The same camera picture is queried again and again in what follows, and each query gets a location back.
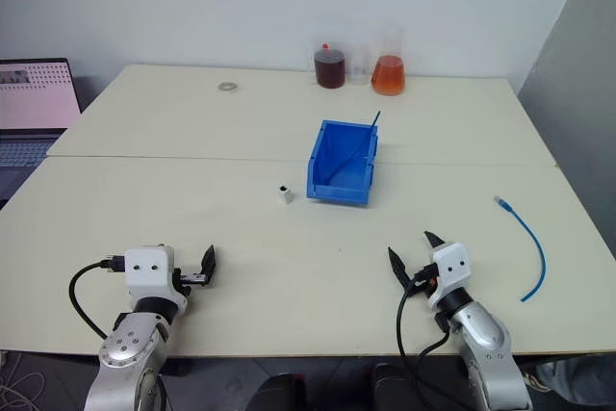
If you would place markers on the flask with orange liquid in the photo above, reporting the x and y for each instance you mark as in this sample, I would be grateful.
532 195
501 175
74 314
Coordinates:
389 76

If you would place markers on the empty clear beaker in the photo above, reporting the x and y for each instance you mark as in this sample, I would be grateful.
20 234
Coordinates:
359 69

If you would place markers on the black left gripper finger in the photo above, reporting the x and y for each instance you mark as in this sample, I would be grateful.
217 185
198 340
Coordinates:
209 264

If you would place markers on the beaker with dark brown liquid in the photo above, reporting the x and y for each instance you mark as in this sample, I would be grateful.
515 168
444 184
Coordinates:
330 69

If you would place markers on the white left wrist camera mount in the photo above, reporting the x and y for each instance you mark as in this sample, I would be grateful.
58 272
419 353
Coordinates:
146 276

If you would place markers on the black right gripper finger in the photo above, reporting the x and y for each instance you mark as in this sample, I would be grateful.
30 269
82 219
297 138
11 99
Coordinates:
400 269
433 241

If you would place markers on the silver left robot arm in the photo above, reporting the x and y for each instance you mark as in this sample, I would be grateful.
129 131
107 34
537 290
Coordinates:
126 343

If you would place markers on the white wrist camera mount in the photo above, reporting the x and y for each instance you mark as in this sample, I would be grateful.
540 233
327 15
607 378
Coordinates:
146 276
452 269

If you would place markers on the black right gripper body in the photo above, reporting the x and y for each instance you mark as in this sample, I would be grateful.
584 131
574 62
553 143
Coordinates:
423 278

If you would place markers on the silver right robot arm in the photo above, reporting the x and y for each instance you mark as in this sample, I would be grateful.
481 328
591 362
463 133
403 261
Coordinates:
486 348

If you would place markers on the dark rounded shape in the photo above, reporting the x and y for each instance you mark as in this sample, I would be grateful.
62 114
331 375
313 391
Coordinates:
394 389
281 394

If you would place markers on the blue plastic storage bin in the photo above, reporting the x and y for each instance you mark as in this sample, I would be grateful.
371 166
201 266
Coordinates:
344 165

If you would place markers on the open laptop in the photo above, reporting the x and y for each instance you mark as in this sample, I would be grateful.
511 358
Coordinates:
33 103

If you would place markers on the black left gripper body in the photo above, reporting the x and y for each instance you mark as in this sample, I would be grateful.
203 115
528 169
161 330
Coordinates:
195 279

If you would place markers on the grey blue cloth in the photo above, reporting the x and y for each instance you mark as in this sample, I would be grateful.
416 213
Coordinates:
577 379

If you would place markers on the thin blue stick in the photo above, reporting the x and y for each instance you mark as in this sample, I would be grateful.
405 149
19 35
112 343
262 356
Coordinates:
356 146

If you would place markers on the small white connector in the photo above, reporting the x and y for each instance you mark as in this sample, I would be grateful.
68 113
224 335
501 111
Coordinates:
285 195

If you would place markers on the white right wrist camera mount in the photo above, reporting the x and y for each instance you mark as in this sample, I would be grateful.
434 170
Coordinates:
452 269

